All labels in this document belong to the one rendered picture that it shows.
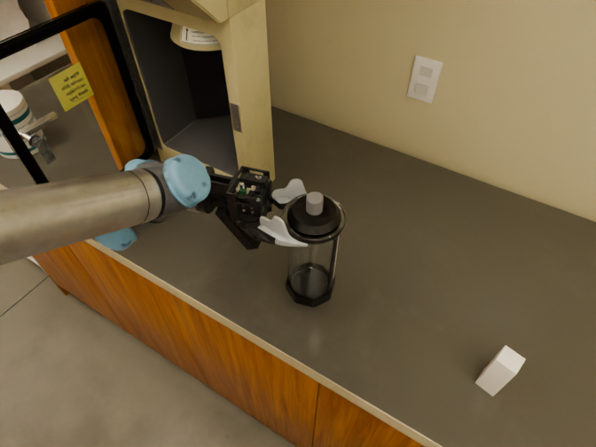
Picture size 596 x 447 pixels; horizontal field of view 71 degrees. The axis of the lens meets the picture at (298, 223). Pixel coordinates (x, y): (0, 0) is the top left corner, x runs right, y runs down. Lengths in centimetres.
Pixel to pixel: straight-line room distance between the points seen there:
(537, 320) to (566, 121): 46
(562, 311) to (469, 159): 46
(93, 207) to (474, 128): 95
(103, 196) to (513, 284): 85
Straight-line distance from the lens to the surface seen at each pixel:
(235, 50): 85
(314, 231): 68
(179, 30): 96
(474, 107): 118
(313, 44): 128
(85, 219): 53
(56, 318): 225
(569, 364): 100
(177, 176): 60
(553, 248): 116
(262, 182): 70
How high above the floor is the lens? 173
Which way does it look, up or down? 49 degrees down
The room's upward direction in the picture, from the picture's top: straight up
